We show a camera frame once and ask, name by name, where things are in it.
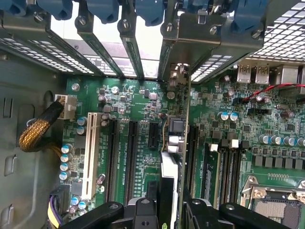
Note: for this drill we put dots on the metal slot cover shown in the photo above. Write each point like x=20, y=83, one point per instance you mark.
x=47, y=55
x=168, y=52
x=132, y=52
x=212, y=66
x=100, y=47

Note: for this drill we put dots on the white expansion slot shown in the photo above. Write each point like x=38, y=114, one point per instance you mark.
x=91, y=148

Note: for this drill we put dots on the grey metal PC case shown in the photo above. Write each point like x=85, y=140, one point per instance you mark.
x=23, y=83

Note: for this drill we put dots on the short black expansion slot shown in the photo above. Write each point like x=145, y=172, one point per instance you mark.
x=153, y=134

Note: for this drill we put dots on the white power connector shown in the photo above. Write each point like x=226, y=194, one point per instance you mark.
x=69, y=107

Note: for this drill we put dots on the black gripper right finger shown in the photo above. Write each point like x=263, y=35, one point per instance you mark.
x=202, y=214

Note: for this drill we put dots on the green motherboard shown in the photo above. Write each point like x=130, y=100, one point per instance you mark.
x=143, y=100

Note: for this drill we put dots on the black power connector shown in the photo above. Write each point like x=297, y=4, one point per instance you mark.
x=63, y=198

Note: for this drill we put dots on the long black expansion slot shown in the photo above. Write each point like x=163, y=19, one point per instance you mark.
x=131, y=155
x=192, y=155
x=112, y=155

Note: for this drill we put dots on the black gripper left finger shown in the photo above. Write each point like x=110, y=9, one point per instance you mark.
x=143, y=214

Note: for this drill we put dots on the blue slot latch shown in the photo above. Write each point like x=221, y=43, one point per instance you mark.
x=56, y=9
x=246, y=16
x=150, y=14
x=103, y=12
x=10, y=7

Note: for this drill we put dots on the CPU socket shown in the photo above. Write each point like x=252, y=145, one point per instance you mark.
x=269, y=207

